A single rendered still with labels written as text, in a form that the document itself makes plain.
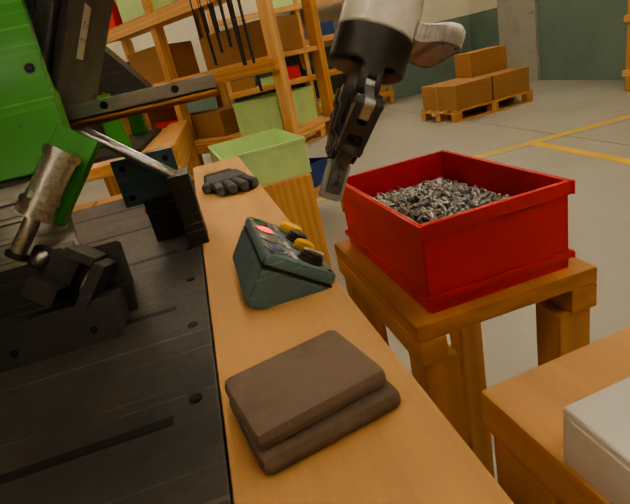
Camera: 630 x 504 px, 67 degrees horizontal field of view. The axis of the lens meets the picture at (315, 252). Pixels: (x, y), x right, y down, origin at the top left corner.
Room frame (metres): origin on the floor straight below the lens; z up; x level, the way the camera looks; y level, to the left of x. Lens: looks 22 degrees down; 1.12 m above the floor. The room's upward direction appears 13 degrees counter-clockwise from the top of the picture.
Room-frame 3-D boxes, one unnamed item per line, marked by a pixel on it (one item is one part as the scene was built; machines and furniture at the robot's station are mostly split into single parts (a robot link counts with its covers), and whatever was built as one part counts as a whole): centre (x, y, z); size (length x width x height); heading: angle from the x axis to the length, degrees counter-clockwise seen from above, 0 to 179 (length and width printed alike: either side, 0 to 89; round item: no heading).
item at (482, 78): (6.51, -2.57, 0.37); 1.20 x 0.80 x 0.74; 105
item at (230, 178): (1.04, 0.16, 0.91); 0.20 x 0.11 x 0.03; 20
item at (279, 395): (0.27, 0.03, 0.91); 0.10 x 0.08 x 0.03; 111
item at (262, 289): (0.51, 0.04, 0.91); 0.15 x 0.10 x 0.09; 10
